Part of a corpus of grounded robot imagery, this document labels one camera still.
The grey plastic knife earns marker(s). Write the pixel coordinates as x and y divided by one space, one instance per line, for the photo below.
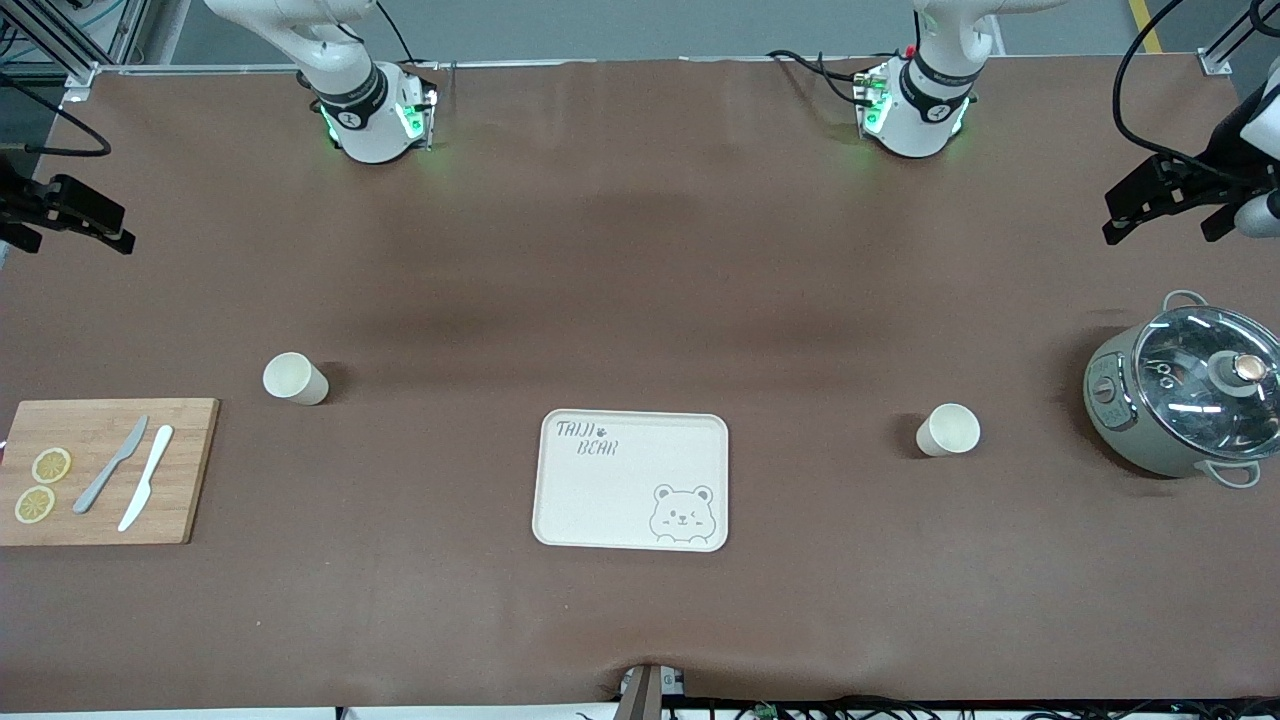
108 470

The bamboo cutting board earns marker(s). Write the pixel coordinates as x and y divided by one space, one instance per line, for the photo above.
180 480

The white plastic cup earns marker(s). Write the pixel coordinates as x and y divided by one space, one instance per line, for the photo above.
295 379
948 430

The yellow lemon slice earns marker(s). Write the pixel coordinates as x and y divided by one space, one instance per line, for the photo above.
52 465
34 505

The brown table cover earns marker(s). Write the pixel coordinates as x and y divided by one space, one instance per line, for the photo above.
640 300

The glass pot lid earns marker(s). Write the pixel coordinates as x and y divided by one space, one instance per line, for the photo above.
1200 385

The aluminium frame profile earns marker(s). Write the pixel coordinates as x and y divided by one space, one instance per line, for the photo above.
60 45
1225 50

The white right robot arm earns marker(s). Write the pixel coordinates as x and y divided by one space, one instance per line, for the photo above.
365 110

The white plastic knife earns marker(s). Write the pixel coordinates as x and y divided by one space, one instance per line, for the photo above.
148 475

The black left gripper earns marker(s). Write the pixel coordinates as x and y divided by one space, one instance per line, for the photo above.
1203 177

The grey-green electric cooking pot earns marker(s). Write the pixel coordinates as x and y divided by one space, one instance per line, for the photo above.
1115 420

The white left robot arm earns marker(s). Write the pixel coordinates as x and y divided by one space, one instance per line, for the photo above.
925 110

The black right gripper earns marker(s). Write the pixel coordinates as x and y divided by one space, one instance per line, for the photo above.
22 200

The cream bear print tray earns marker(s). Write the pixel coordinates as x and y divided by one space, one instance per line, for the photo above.
620 490

